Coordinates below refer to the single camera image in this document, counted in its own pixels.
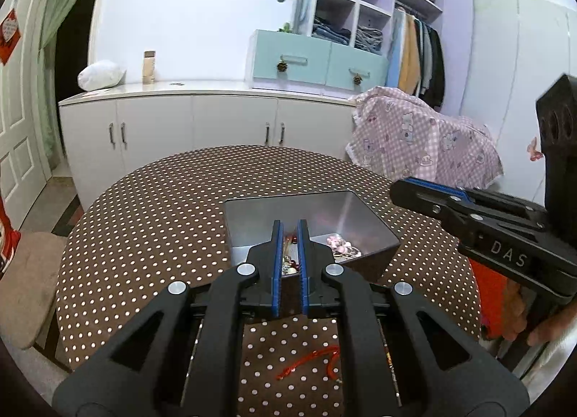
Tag person's right hand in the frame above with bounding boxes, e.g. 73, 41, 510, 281
500, 282, 577, 348

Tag green curtain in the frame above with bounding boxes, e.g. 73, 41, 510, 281
36, 0, 106, 170

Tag folded jeans stack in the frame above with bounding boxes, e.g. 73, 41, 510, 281
354, 26, 384, 54
312, 16, 351, 45

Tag white sideboard cabinet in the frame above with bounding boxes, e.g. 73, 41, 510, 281
58, 80, 361, 210

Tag pile of jewelry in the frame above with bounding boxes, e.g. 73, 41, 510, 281
311, 232, 364, 265

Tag light blue drawer unit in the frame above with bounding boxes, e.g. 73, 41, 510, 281
246, 30, 389, 100

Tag white and lilac wardrobe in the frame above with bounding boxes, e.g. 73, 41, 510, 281
293, 0, 474, 123

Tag red cloth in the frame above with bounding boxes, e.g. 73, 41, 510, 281
469, 258, 511, 340

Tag red door decoration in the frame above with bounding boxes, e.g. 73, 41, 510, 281
0, 9, 22, 66

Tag wooden chair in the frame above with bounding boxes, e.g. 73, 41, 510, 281
0, 232, 68, 350

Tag red string bracelet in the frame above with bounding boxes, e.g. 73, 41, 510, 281
275, 345, 343, 384

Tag pink checkered cloth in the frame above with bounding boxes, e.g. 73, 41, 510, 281
345, 86, 505, 190

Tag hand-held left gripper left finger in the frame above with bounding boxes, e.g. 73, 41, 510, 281
53, 219, 286, 417

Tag white door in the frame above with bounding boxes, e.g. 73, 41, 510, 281
0, 0, 50, 229

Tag white plastic bag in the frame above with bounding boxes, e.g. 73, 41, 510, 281
78, 59, 126, 90

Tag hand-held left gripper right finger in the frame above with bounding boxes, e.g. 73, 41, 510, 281
295, 219, 530, 417

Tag brown polka dot tablecloth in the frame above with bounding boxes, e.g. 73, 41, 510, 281
56, 144, 482, 417

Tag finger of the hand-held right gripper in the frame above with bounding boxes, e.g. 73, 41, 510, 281
406, 177, 548, 231
390, 180, 547, 250

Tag dark grey box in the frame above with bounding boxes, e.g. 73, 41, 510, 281
224, 190, 401, 285

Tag row of hanging clothes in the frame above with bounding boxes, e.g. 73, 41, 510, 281
387, 9, 447, 109

